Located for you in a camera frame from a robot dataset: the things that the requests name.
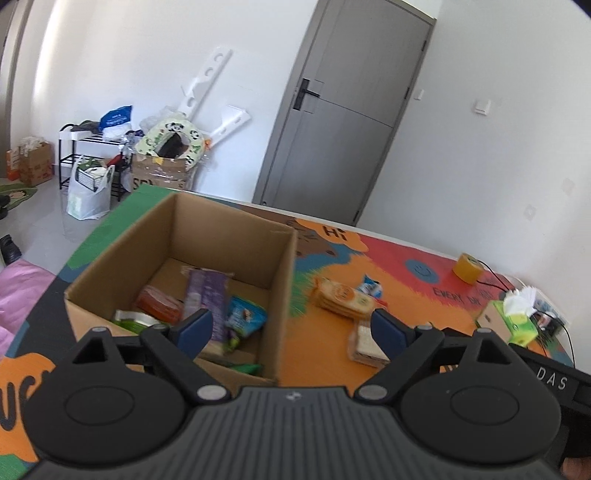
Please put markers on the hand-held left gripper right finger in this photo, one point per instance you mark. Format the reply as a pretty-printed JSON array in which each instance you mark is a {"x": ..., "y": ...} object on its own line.
[{"x": 390, "y": 332}]

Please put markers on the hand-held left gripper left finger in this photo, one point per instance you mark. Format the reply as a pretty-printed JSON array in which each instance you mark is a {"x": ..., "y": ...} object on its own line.
[{"x": 196, "y": 330}]

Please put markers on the clear sandwich cake packet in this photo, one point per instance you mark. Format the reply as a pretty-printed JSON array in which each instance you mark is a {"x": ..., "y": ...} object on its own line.
[{"x": 364, "y": 346}]

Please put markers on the long purple snack packet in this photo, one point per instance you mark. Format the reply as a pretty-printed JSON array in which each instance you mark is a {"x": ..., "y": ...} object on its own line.
[{"x": 205, "y": 290}]

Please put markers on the orange snack packet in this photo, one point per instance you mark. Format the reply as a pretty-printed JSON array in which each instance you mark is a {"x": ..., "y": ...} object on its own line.
[{"x": 159, "y": 302}]

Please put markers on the small blue white packet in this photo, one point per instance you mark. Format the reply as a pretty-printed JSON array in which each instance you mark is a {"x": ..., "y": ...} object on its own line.
[{"x": 371, "y": 287}]

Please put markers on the blue snack packet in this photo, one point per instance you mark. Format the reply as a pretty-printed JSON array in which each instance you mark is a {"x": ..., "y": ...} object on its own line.
[{"x": 247, "y": 318}]

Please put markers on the yellow cracker packet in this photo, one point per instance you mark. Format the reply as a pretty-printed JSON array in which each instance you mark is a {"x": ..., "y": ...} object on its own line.
[{"x": 344, "y": 297}]

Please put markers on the green snack packet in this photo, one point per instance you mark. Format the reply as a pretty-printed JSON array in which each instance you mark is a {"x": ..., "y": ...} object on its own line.
[{"x": 134, "y": 318}]

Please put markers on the person's right hand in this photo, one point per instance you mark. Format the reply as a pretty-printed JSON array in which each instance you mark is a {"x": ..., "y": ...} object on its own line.
[{"x": 575, "y": 468}]

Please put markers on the white power strip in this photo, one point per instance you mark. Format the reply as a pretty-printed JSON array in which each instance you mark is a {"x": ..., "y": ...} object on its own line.
[{"x": 551, "y": 316}]

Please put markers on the yellow tape roll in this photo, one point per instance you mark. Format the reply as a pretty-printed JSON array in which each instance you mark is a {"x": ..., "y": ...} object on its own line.
[{"x": 466, "y": 267}]

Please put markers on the green tissue box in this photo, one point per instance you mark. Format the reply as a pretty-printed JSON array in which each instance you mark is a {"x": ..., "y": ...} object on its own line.
[{"x": 503, "y": 318}]

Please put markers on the printed brown cardboard box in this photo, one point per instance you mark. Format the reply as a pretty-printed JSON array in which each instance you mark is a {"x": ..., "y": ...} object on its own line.
[{"x": 159, "y": 173}]

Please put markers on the white plastic shopping bag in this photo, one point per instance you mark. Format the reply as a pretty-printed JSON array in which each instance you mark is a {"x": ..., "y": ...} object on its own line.
[{"x": 87, "y": 203}]

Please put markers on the pink blanket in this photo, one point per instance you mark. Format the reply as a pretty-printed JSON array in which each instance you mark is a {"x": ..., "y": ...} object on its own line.
[{"x": 21, "y": 295}]

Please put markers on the black shoe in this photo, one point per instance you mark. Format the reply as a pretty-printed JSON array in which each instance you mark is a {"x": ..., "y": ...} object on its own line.
[{"x": 10, "y": 249}]

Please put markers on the short white board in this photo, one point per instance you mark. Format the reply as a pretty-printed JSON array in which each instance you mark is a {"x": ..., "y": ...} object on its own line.
[{"x": 231, "y": 122}]

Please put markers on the grey door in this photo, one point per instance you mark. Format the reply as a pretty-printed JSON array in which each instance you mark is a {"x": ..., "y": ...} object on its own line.
[{"x": 346, "y": 124}]

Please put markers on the black shoe rack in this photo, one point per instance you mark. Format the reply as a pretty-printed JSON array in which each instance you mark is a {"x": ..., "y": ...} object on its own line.
[{"x": 62, "y": 161}]

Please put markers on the green floor rug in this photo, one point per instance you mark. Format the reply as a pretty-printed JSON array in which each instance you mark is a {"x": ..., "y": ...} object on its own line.
[{"x": 18, "y": 196}]

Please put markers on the blue plastic bag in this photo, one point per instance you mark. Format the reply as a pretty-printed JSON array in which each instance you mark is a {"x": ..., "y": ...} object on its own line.
[{"x": 115, "y": 121}]

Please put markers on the small brown cardboard box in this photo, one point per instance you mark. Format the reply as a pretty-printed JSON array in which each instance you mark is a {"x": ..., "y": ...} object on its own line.
[{"x": 37, "y": 164}]

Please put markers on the dark green cloth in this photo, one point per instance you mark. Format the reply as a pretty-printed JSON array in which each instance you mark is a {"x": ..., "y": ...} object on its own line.
[{"x": 87, "y": 125}]

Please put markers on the orange white carton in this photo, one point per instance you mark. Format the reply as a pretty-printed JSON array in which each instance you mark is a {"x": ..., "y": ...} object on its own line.
[{"x": 13, "y": 164}]

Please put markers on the tall white board with holes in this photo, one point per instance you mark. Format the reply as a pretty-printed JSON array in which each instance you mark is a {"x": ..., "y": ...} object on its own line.
[{"x": 205, "y": 78}]

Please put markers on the white light switch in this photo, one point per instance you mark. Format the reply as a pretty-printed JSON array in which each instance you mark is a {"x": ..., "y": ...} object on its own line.
[{"x": 483, "y": 106}]

